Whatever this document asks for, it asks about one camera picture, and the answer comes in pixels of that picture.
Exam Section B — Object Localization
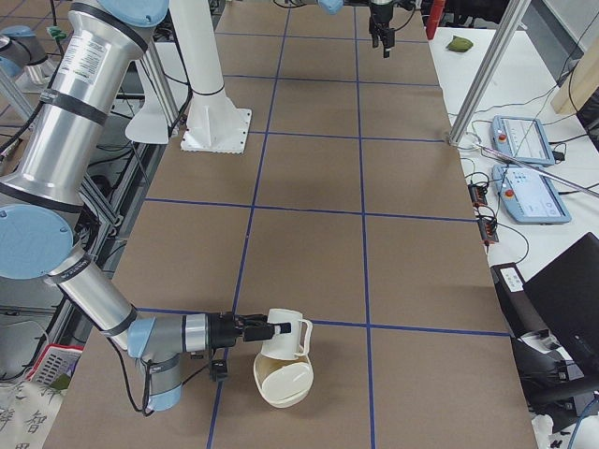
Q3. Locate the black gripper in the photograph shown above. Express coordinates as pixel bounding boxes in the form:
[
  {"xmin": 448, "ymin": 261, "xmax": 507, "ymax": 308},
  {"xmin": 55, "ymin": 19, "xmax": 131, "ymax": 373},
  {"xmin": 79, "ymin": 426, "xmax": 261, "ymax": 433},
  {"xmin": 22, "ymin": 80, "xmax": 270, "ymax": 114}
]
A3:
[
  {"xmin": 207, "ymin": 311, "xmax": 291, "ymax": 349},
  {"xmin": 369, "ymin": 0, "xmax": 394, "ymax": 58}
]

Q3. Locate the white mug with handle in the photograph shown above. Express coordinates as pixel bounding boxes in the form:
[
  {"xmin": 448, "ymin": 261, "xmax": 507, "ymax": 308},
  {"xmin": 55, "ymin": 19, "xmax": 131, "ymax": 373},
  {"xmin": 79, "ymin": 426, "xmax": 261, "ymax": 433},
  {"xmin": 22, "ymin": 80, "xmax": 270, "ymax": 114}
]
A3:
[{"xmin": 260, "ymin": 309, "xmax": 313, "ymax": 360}]

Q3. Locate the red cylinder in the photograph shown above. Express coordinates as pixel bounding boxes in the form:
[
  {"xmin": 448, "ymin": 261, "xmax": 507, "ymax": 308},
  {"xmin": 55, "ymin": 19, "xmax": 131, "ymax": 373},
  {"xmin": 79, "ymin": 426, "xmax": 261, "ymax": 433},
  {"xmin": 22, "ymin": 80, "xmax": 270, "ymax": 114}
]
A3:
[{"xmin": 425, "ymin": 0, "xmax": 446, "ymax": 40}]

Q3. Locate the green bean bag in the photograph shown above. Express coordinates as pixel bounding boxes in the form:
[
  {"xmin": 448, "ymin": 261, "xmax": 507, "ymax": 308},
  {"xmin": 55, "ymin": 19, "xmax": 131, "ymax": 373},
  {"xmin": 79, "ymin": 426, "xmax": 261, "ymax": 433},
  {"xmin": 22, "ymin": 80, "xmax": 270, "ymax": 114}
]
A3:
[{"xmin": 446, "ymin": 36, "xmax": 474, "ymax": 53}]

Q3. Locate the upper blue teach pendant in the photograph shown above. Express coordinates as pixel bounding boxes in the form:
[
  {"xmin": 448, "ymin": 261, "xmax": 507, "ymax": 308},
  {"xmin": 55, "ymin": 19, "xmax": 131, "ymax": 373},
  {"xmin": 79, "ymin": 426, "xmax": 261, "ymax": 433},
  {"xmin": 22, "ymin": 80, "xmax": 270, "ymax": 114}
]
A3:
[{"xmin": 490, "ymin": 115, "xmax": 556, "ymax": 167}]

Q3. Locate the blue teach pendant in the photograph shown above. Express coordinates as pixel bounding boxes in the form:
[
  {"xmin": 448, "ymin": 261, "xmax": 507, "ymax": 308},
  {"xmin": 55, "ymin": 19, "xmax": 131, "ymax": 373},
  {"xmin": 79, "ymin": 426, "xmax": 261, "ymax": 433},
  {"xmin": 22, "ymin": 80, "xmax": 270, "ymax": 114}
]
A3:
[
  {"xmin": 492, "ymin": 164, "xmax": 572, "ymax": 225},
  {"xmin": 490, "ymin": 115, "xmax": 556, "ymax": 167}
]

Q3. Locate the white red plastic basket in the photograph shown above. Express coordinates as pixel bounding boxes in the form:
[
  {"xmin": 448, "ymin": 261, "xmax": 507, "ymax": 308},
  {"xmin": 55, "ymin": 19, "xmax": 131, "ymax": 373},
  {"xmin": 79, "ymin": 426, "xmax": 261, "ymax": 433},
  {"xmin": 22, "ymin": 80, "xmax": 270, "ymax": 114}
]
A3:
[{"xmin": 26, "ymin": 343, "xmax": 83, "ymax": 385}]

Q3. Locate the lower blue teach pendant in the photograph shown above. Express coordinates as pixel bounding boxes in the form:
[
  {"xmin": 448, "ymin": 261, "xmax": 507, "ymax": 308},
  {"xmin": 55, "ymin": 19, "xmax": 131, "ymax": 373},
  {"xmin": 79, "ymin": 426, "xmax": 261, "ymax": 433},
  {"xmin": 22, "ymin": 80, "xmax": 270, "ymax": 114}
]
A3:
[{"xmin": 492, "ymin": 164, "xmax": 572, "ymax": 225}]

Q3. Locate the black laptop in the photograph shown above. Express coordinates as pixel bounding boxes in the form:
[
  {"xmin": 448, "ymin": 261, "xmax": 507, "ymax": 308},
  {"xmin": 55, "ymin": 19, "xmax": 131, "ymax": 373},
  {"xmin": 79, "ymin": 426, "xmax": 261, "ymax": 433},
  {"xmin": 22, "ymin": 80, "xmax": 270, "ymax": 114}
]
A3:
[{"xmin": 524, "ymin": 232, "xmax": 598, "ymax": 375}]

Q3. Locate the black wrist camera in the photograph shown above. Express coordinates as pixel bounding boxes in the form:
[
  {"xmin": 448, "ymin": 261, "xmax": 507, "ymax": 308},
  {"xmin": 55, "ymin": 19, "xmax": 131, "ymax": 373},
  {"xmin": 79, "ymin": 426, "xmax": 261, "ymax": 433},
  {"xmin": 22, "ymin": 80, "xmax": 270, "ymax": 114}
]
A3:
[{"xmin": 210, "ymin": 359, "xmax": 228, "ymax": 383}]

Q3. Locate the aluminium frame post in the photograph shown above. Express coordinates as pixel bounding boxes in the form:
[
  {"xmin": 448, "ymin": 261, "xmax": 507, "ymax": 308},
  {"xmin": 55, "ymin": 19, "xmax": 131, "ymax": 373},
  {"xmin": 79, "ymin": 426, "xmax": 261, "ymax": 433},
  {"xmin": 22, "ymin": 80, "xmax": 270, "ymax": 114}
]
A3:
[{"xmin": 447, "ymin": 0, "xmax": 531, "ymax": 146}]

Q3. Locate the white camera stand column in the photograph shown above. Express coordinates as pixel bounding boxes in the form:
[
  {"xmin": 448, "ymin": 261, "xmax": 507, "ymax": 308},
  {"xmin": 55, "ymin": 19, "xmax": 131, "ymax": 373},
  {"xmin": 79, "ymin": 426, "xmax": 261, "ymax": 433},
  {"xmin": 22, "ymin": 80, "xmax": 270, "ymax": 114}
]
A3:
[{"xmin": 169, "ymin": 0, "xmax": 252, "ymax": 154}]

